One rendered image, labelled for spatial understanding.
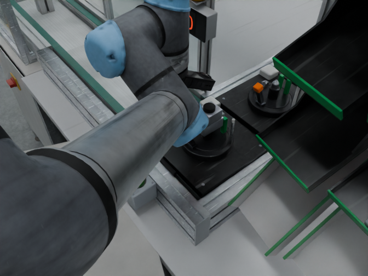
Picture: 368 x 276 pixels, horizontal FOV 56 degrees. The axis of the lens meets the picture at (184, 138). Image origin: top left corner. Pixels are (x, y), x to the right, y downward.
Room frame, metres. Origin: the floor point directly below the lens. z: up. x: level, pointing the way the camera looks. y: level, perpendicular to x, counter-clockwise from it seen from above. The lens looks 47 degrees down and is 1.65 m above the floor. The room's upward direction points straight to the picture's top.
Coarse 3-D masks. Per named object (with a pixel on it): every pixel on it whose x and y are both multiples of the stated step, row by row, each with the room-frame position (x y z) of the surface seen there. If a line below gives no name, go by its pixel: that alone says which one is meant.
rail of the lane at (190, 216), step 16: (48, 48) 1.09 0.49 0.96; (48, 64) 0.99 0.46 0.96; (64, 64) 0.99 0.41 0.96; (64, 80) 0.90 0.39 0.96; (80, 80) 0.90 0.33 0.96; (64, 96) 0.94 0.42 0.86; (80, 96) 0.82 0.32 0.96; (80, 112) 0.84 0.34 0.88; (96, 112) 0.75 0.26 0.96; (160, 160) 0.56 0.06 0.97; (160, 176) 0.52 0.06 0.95; (160, 192) 0.49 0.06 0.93; (176, 192) 0.47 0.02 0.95; (176, 208) 0.43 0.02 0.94; (192, 208) 0.43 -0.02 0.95; (176, 224) 0.44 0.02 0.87; (192, 224) 0.39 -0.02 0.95; (208, 224) 0.40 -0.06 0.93; (192, 240) 0.39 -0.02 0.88
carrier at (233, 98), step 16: (256, 80) 0.89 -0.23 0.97; (272, 80) 0.89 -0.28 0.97; (288, 80) 0.80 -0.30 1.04; (224, 96) 0.81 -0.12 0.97; (240, 96) 0.81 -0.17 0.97; (256, 96) 0.79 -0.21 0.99; (272, 96) 0.77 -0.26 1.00; (288, 96) 0.79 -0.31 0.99; (240, 112) 0.74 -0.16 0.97; (256, 112) 0.74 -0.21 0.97; (272, 112) 0.72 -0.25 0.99; (256, 128) 0.67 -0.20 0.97
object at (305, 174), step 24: (288, 120) 0.45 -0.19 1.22; (312, 120) 0.44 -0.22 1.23; (336, 120) 0.42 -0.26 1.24; (360, 120) 0.41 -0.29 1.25; (264, 144) 0.40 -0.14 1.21; (288, 144) 0.40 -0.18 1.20; (312, 144) 0.39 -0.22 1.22; (336, 144) 0.38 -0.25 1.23; (360, 144) 0.35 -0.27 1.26; (288, 168) 0.35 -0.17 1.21; (312, 168) 0.35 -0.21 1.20; (336, 168) 0.33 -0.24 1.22
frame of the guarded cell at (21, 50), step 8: (0, 0) 1.13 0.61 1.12; (8, 0) 1.14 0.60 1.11; (16, 0) 1.62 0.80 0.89; (24, 0) 1.64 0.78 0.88; (8, 8) 1.14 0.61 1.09; (8, 16) 1.13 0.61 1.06; (8, 24) 1.14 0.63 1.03; (16, 24) 1.14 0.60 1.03; (0, 32) 1.33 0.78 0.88; (16, 32) 1.14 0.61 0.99; (8, 40) 1.26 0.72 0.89; (16, 40) 1.13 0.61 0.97; (24, 40) 1.14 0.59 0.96; (16, 48) 1.20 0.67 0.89; (24, 48) 1.14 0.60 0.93; (24, 56) 1.13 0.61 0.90; (32, 56) 1.15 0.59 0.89
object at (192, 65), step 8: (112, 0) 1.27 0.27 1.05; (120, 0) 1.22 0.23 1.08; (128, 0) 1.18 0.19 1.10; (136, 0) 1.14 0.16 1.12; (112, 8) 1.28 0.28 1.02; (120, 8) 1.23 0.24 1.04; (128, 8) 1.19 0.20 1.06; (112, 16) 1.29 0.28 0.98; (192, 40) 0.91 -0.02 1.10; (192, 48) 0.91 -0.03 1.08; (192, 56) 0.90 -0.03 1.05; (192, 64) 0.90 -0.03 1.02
